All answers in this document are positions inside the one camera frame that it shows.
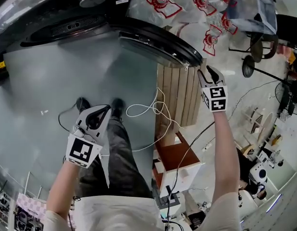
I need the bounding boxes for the person's white shirt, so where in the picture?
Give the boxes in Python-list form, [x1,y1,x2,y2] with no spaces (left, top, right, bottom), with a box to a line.
[43,191,241,231]

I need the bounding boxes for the white rope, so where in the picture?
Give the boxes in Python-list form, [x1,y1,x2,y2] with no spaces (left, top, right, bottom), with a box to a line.
[125,86,186,153]

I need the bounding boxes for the person's right forearm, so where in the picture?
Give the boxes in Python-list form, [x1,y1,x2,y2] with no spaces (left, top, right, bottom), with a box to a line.
[210,110,240,210]

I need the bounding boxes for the black floor fan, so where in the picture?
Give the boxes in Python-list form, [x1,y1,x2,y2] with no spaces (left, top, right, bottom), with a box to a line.
[242,55,297,116]

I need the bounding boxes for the person's left forearm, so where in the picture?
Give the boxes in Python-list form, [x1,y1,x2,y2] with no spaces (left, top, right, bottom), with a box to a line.
[46,153,101,217]

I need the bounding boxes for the white power strip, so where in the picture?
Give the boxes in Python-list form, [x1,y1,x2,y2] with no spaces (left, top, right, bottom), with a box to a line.
[202,141,216,152]

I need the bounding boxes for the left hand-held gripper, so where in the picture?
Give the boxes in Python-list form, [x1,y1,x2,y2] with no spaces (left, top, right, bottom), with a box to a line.
[65,104,112,169]

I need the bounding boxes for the white metal table frame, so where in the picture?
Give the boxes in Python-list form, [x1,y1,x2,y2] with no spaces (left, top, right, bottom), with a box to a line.
[23,170,44,198]

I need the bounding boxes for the blue-grey plastic sheet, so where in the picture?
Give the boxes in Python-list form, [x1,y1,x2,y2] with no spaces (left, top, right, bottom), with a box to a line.
[231,0,278,34]

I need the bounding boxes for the person's black right shoe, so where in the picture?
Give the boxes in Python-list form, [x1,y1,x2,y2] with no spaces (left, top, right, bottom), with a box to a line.
[110,98,126,120]

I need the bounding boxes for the white stool with brown top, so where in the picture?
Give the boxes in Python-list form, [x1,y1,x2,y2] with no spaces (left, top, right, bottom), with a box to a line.
[152,131,202,198]

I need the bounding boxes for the black chair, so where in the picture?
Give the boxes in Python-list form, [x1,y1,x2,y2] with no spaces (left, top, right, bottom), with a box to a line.
[228,13,280,64]

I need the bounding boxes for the long black floor cable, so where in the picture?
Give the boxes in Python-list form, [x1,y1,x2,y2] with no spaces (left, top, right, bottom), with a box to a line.
[167,79,287,203]

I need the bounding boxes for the black machine housing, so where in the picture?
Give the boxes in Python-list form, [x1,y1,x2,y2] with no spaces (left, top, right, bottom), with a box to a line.
[0,0,137,57]

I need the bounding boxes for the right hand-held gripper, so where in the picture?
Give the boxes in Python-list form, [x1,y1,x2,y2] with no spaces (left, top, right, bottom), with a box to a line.
[197,65,229,113]

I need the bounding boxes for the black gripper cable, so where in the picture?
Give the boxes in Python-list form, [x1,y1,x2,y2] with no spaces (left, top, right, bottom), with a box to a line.
[58,97,91,132]

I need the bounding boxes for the slatted wooden crate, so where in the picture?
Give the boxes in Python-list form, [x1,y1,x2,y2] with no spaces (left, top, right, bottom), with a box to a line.
[155,58,208,142]

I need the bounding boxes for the person's dark grey trousers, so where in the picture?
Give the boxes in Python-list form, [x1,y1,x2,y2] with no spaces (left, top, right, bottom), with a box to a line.
[77,115,154,199]

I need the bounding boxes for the light wooden stool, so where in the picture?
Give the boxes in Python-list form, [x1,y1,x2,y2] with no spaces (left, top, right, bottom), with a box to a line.
[241,105,274,142]

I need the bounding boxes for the person's black shoe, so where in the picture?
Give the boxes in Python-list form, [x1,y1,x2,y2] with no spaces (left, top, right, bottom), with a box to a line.
[75,97,91,113]
[110,98,126,120]

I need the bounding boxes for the person's black left shoe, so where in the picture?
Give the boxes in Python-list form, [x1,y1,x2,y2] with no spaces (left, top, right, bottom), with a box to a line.
[75,97,91,113]

